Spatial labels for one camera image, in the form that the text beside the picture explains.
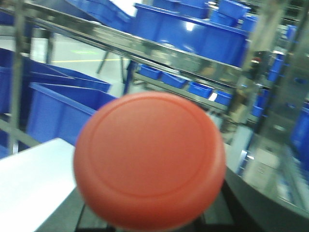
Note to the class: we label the large blue bin upper shelf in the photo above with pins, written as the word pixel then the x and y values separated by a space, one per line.
pixel 202 37

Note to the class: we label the stainless steel rack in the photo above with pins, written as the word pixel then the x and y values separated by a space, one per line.
pixel 267 139

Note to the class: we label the red mushroom push button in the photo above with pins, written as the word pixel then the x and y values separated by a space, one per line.
pixel 149 162

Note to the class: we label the large blue bin lower left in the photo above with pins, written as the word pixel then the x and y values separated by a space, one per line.
pixel 61 111

